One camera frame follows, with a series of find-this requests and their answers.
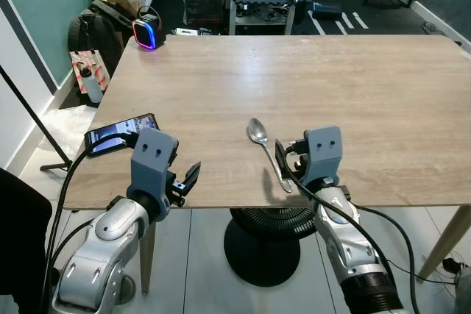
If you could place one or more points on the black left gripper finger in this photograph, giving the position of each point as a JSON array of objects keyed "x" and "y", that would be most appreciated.
[{"x": 192, "y": 179}]

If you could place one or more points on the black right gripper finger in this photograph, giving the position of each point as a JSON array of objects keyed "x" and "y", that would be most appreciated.
[{"x": 281, "y": 158}]

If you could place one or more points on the silver metal spoon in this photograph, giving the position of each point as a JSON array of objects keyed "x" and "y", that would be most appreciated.
[{"x": 257, "y": 131}]

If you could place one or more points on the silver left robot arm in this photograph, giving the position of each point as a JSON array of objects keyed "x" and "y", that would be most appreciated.
[{"x": 103, "y": 255}]

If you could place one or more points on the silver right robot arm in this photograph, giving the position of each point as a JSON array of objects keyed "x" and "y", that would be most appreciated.
[{"x": 353, "y": 255}]

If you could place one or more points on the wooden table leg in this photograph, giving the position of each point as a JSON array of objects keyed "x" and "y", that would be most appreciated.
[
  {"x": 452, "y": 244},
  {"x": 148, "y": 255}
]

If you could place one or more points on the black smartphone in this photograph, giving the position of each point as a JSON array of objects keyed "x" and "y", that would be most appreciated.
[{"x": 118, "y": 134}]

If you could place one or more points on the white water bottle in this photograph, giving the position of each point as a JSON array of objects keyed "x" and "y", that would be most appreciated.
[{"x": 92, "y": 86}]

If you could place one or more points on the small black box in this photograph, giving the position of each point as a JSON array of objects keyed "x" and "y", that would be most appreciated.
[{"x": 327, "y": 11}]

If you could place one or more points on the black tripod leg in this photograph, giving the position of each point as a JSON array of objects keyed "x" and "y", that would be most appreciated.
[{"x": 37, "y": 119}]

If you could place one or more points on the red patterned bag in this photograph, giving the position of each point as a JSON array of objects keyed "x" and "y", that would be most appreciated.
[{"x": 79, "y": 64}]

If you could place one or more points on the person in dark clothing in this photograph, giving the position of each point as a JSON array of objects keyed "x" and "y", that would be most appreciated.
[{"x": 22, "y": 240}]

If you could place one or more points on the black crate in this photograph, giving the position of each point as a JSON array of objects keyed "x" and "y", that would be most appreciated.
[{"x": 202, "y": 9}]

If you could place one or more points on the grey cushion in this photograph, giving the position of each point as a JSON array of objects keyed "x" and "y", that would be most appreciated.
[{"x": 464, "y": 292}]

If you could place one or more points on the black backpack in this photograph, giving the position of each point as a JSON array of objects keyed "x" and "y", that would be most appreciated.
[{"x": 88, "y": 34}]

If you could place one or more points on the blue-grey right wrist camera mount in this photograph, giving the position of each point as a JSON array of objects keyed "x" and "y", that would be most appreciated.
[{"x": 324, "y": 148}]

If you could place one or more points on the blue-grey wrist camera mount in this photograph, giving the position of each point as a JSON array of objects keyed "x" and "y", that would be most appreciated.
[
  {"x": 324, "y": 148},
  {"x": 153, "y": 156}
]

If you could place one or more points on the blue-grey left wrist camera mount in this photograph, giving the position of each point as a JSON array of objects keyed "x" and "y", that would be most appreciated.
[{"x": 153, "y": 156}]

